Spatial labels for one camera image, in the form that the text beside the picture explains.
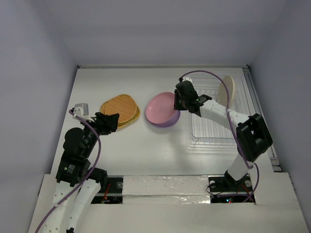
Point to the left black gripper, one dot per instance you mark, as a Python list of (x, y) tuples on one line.
[(112, 121)]

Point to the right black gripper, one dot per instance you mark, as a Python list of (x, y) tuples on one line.
[(181, 102)]

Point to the purple plastic plate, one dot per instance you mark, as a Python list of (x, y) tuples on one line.
[(170, 122)]

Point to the pink plastic plate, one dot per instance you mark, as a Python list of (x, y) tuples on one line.
[(160, 108)]

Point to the round orange bamboo plate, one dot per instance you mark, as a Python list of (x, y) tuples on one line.
[(120, 108)]

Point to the square bamboo woven plate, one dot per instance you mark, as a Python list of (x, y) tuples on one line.
[(131, 120)]

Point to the round green-rim bamboo plate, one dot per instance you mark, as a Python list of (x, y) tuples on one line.
[(128, 113)]

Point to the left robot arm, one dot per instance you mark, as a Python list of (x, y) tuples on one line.
[(77, 180)]

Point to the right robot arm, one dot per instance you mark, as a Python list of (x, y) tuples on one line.
[(250, 132)]

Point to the cream plastic plate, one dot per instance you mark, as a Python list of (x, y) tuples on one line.
[(227, 85)]

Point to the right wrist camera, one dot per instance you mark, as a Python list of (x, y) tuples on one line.
[(182, 79)]

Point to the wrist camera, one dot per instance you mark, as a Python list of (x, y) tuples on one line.
[(80, 110), (182, 79)]

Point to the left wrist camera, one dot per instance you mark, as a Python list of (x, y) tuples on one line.
[(80, 110)]

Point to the white wire dish rack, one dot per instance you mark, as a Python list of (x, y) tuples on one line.
[(212, 129)]

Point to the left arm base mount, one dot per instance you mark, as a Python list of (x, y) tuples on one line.
[(112, 194)]

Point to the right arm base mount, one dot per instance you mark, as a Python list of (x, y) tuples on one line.
[(221, 192)]

